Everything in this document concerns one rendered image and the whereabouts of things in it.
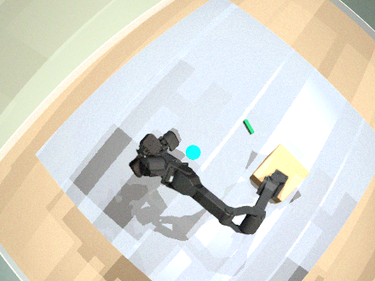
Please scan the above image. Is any cyan circle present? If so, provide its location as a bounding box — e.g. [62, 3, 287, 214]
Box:
[186, 145, 200, 160]

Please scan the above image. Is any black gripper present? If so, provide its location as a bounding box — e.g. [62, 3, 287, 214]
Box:
[129, 130, 179, 178]

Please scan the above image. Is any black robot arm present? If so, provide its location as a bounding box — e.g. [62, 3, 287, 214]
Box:
[138, 134, 289, 235]

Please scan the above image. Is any green post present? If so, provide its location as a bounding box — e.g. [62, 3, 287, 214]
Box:
[243, 119, 255, 134]

